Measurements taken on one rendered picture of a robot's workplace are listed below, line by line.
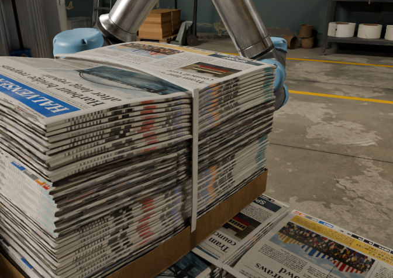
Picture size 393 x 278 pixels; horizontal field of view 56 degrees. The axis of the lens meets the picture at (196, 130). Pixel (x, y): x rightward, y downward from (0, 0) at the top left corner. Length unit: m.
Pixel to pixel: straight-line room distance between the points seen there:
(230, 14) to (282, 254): 0.48
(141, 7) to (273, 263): 0.70
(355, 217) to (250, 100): 1.68
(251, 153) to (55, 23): 0.93
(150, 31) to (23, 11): 5.59
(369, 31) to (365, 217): 4.46
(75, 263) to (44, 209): 0.06
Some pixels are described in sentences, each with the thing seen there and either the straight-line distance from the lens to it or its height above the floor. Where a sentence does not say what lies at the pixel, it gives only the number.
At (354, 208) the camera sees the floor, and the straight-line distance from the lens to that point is 2.22.
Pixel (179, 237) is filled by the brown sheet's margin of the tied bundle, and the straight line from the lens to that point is 0.48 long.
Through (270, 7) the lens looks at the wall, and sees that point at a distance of 6.97.
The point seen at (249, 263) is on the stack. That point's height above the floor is 0.83.
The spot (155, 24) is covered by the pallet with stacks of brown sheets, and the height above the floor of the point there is 0.38.
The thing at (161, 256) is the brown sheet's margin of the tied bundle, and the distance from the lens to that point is 0.47.
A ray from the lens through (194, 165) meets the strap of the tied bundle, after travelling 0.44.
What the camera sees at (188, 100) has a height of 1.05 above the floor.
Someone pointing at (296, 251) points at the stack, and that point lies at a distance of 0.55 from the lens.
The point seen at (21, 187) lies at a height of 0.99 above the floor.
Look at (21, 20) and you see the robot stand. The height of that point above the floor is 1.07.
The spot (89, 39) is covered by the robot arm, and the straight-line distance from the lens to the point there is 0.91.
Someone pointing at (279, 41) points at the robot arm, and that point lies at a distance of 0.93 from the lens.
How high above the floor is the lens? 1.18
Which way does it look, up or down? 23 degrees down
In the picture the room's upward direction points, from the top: straight up
